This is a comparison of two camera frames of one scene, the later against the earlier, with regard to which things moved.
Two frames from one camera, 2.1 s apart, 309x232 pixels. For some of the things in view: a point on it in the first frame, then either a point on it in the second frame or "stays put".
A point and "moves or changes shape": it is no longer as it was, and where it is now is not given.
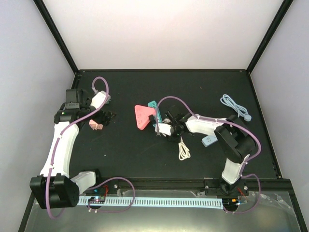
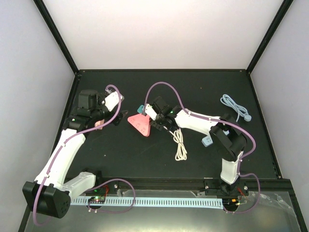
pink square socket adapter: [94, 125] stays put
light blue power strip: [209, 140] stays put
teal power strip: [153, 105] moves or changes shape
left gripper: [105, 122] → [119, 117]
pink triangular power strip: [142, 113] moves or changes shape
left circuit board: [96, 199] stays put
